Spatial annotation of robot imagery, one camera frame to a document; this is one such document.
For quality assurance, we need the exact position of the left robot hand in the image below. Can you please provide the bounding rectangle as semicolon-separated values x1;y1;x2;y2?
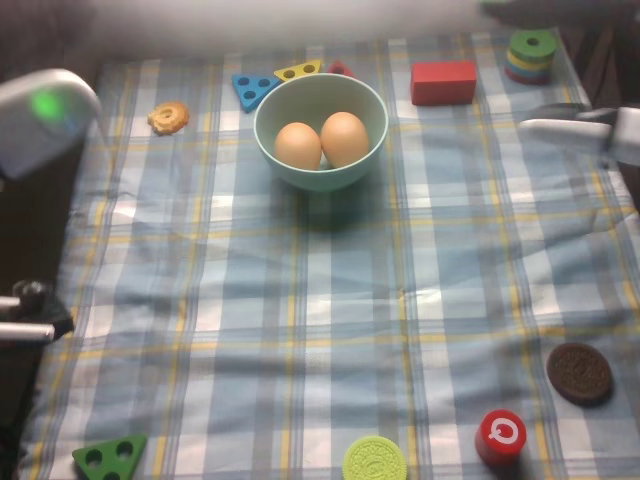
0;68;104;181

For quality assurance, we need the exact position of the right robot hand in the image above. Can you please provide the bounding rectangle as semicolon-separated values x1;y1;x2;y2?
518;102;640;169

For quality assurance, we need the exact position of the brown egg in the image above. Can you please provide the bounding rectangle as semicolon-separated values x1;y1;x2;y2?
319;111;370;169
273;122;322;171

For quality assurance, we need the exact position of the green tray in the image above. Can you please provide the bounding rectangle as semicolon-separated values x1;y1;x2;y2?
253;73;390;194

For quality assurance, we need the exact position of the round golden biscuit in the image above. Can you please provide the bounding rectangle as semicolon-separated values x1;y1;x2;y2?
147;101;191;136

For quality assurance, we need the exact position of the red rectangular block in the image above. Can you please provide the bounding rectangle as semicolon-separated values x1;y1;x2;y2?
410;60;478;106

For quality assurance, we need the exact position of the black round knob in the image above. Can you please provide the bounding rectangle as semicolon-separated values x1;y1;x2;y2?
12;279;54;316

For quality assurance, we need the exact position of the blue triangle block with holes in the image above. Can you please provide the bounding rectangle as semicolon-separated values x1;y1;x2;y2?
230;73;282;115

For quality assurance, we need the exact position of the red triangle block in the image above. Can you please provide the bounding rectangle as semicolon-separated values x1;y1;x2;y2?
325;60;357;80

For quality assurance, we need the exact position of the brown sandwich cookie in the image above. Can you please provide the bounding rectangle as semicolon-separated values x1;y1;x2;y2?
545;342;614;407

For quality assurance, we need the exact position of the yellow triangle block with holes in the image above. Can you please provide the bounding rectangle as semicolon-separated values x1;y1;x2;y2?
273;58;324;83

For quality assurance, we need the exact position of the blue plaid cloth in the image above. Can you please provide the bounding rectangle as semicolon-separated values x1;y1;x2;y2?
19;30;640;480

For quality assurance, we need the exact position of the red cylinder with white logo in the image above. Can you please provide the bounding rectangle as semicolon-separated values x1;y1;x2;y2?
473;408;528;467

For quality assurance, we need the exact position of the green triangle block with holes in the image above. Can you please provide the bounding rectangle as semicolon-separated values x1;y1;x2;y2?
71;433;150;480

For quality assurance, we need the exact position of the lime green sandwich cookie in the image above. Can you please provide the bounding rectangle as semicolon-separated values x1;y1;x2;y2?
342;434;409;480

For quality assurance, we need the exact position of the red stacking ring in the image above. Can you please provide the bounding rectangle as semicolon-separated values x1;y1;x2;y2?
503;69;552;87

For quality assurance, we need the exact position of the blue stacking ring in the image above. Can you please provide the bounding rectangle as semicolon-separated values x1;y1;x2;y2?
504;62;552;77

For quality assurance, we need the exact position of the yellow stacking ring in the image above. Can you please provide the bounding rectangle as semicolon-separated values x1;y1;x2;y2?
505;53;554;71

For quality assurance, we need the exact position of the green stacking ring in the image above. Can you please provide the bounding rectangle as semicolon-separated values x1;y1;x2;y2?
507;29;559;64

